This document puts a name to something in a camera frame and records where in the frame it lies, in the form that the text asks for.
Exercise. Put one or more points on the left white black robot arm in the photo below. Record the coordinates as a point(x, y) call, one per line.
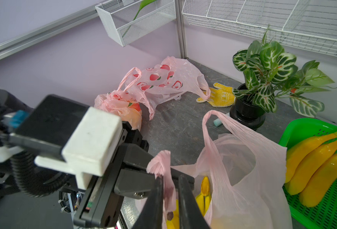
point(18, 162)

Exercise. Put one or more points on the potted plant black vase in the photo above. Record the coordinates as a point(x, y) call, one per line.
point(271, 73)

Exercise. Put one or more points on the pink strawberry plastic bag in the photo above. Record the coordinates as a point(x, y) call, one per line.
point(164, 82)

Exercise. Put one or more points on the yellow banana bunch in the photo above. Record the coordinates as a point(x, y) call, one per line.
point(173, 220)

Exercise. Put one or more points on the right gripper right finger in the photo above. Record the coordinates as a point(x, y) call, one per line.
point(189, 212)

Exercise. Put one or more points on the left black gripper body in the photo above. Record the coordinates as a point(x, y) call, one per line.
point(100, 206)

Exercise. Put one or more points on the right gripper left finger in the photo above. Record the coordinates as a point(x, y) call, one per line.
point(151, 209)

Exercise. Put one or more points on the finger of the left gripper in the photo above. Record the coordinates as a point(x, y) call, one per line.
point(136, 184)
point(135, 164)

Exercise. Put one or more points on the light blue white tube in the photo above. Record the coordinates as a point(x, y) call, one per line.
point(217, 122)

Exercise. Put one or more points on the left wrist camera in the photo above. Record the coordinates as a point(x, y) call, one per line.
point(70, 137)

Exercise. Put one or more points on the white wire wall shelf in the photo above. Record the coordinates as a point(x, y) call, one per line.
point(307, 25)

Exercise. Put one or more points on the white wire side basket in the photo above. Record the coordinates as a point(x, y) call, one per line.
point(128, 21)

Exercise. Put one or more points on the green plastic basket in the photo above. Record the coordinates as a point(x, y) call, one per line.
point(323, 215)

